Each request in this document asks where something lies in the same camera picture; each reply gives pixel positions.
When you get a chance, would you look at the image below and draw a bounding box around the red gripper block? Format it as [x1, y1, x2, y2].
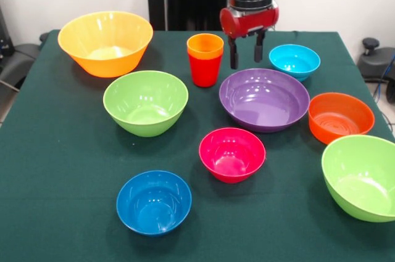
[219, 0, 280, 70]

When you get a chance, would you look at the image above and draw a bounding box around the orange plastic cup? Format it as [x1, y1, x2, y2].
[186, 33, 225, 60]

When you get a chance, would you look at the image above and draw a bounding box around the red plastic cup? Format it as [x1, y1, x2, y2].
[188, 54, 223, 88]

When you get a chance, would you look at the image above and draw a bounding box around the pink plastic bowl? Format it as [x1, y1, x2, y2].
[198, 127, 267, 184]

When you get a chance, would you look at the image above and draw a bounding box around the cyan plastic bowl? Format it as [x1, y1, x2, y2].
[268, 44, 322, 83]

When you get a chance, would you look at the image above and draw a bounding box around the purple plastic bowl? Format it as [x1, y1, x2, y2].
[218, 68, 310, 134]

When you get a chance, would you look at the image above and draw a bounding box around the green plastic bowl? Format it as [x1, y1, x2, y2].
[102, 70, 189, 138]
[321, 134, 395, 223]

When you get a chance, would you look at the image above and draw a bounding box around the red-orange plastic bowl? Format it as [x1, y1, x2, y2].
[308, 92, 376, 145]

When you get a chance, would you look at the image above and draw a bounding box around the large orange plastic bowl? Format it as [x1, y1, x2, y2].
[57, 10, 154, 78]

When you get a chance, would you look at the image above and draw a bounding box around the dark green tablecloth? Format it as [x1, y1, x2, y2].
[0, 30, 395, 262]

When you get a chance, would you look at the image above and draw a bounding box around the blue plastic bowl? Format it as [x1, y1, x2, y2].
[115, 170, 193, 237]

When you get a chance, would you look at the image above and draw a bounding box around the black pedestal foot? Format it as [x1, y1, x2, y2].
[0, 32, 50, 90]
[357, 37, 395, 104]

